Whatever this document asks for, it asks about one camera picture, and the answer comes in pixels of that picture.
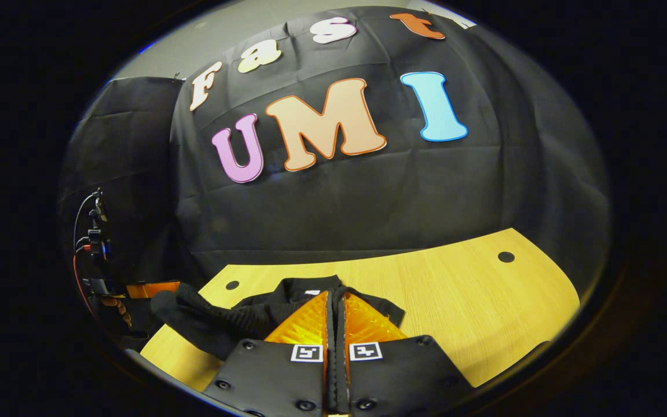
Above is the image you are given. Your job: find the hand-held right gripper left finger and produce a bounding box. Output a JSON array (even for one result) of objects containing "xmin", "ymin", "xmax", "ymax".
[{"xmin": 201, "ymin": 290, "xmax": 335, "ymax": 417}]

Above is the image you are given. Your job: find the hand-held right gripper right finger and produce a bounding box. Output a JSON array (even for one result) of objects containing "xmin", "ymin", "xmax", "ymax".
[{"xmin": 333, "ymin": 291, "xmax": 476, "ymax": 417}]

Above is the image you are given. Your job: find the black buttoned jacket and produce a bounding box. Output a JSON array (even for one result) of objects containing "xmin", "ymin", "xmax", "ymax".
[{"xmin": 149, "ymin": 275, "xmax": 406, "ymax": 363}]

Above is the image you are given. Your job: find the black backdrop cloth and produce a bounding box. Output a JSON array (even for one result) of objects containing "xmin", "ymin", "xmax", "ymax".
[{"xmin": 58, "ymin": 6, "xmax": 611, "ymax": 302}]

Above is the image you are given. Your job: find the orange cable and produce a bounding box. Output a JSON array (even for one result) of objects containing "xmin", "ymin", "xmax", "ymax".
[{"xmin": 72, "ymin": 254, "xmax": 96, "ymax": 316}]

